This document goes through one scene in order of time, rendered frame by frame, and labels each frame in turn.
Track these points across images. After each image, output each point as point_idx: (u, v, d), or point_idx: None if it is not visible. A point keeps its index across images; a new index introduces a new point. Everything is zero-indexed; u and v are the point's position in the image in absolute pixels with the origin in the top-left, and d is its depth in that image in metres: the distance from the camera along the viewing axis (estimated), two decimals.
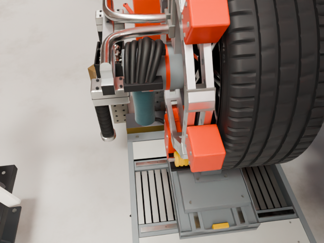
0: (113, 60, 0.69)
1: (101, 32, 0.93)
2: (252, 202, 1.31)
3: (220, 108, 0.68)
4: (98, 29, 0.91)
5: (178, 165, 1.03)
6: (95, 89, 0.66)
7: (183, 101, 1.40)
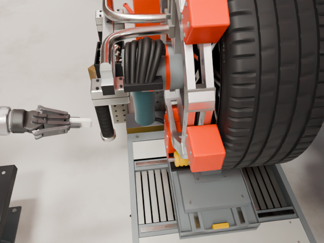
0: (113, 60, 0.69)
1: (101, 32, 0.93)
2: (252, 202, 1.31)
3: (220, 108, 0.68)
4: (98, 29, 0.91)
5: (178, 165, 1.03)
6: (95, 89, 0.66)
7: (183, 101, 1.40)
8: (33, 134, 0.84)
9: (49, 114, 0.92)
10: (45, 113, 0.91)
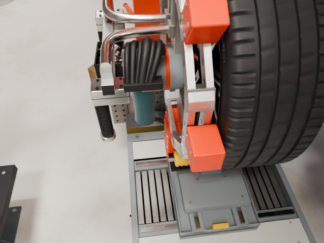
0: (113, 60, 0.69)
1: (101, 32, 0.93)
2: (252, 202, 1.31)
3: (220, 108, 0.68)
4: (98, 29, 0.91)
5: (178, 165, 1.03)
6: (95, 89, 0.66)
7: (183, 101, 1.40)
8: None
9: None
10: None
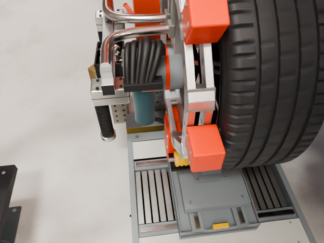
0: (113, 60, 0.69)
1: (101, 32, 0.93)
2: (252, 202, 1.31)
3: (222, 91, 0.66)
4: (98, 29, 0.91)
5: (178, 165, 1.03)
6: (95, 89, 0.66)
7: (183, 101, 1.40)
8: None
9: None
10: None
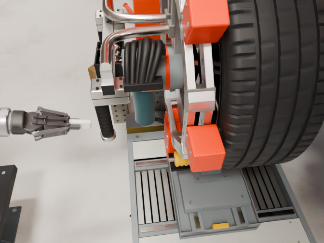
0: (113, 60, 0.69)
1: (101, 32, 0.93)
2: (252, 202, 1.31)
3: (222, 91, 0.66)
4: (98, 29, 0.91)
5: (178, 165, 1.03)
6: (95, 89, 0.66)
7: (183, 101, 1.40)
8: (33, 135, 0.85)
9: (49, 115, 0.92)
10: (45, 114, 0.92)
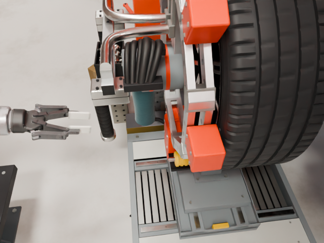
0: (113, 60, 0.69)
1: (101, 32, 0.93)
2: (252, 202, 1.31)
3: (222, 91, 0.66)
4: (98, 29, 0.91)
5: (178, 165, 1.03)
6: (95, 89, 0.66)
7: (183, 101, 1.40)
8: (31, 134, 0.84)
9: (48, 111, 0.92)
10: (44, 110, 0.92)
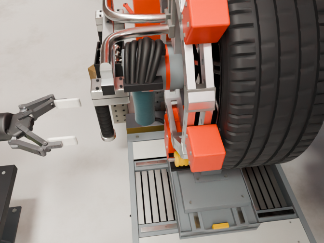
0: (113, 60, 0.69)
1: (101, 32, 0.93)
2: (252, 202, 1.31)
3: (222, 91, 0.66)
4: (98, 29, 0.91)
5: (178, 165, 1.03)
6: (95, 89, 0.66)
7: (183, 101, 1.40)
8: (20, 111, 0.78)
9: (26, 143, 0.70)
10: (22, 142, 0.71)
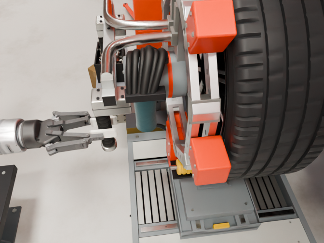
0: (114, 69, 0.66)
1: (101, 38, 0.90)
2: (253, 202, 1.31)
3: (226, 101, 0.63)
4: (99, 34, 0.88)
5: (180, 173, 1.01)
6: (95, 100, 0.64)
7: (183, 101, 1.40)
8: (52, 117, 0.76)
9: (64, 143, 0.70)
10: (59, 145, 0.70)
